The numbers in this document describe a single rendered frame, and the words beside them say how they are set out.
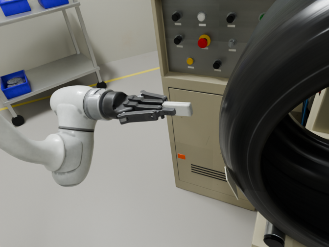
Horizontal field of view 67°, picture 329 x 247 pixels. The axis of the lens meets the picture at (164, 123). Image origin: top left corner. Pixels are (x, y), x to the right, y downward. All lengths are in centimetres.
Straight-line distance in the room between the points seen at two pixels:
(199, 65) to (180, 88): 15
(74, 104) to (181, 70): 66
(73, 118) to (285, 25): 56
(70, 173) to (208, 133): 82
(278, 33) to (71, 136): 56
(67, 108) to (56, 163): 15
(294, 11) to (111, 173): 184
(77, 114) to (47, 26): 295
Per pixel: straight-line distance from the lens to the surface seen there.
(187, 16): 114
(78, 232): 184
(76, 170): 74
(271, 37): 37
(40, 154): 70
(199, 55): 118
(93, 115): 70
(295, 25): 36
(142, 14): 372
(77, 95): 73
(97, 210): 188
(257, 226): 73
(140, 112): 59
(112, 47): 374
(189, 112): 57
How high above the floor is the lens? 149
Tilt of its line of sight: 39 degrees down
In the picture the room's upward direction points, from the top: 8 degrees counter-clockwise
